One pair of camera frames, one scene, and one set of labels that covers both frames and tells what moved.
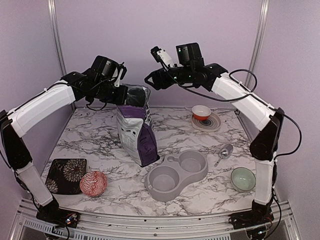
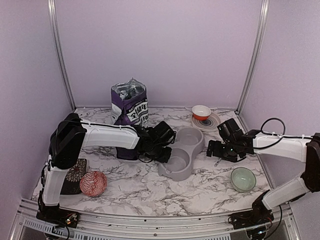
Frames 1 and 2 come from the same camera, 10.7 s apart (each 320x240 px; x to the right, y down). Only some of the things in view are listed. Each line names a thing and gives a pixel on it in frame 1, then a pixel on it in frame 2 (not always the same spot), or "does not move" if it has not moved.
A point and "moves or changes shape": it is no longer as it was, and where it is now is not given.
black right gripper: (159, 77) to (216, 152)
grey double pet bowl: (165, 182) to (189, 140)
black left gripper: (121, 97) to (164, 158)
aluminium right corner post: (264, 9) does not move
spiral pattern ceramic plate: (212, 124) does not move
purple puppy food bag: (136, 133) moves or changes shape
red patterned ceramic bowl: (93, 183) does not move
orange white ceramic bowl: (201, 112) does not move
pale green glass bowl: (243, 179) does not move
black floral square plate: (64, 176) does not move
